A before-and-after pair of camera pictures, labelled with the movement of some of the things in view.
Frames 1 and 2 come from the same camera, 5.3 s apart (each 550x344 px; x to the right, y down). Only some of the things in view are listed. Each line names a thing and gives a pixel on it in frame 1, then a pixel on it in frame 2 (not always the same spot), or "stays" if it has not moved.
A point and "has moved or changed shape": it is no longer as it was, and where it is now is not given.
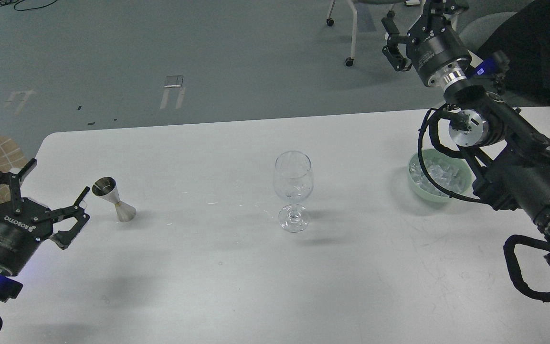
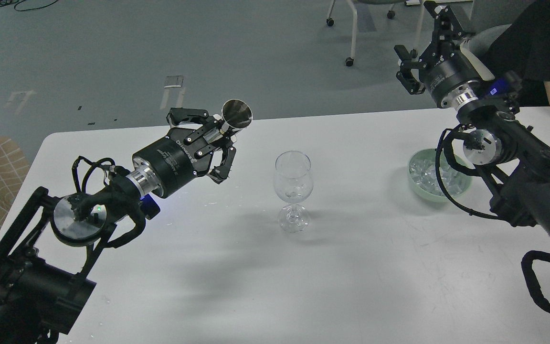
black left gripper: [7, 237] to [168, 161]
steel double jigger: [105, 187] has moved or changed shape
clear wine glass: [293, 178] stays
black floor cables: [0, 3] stays
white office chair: [349, 61] stays
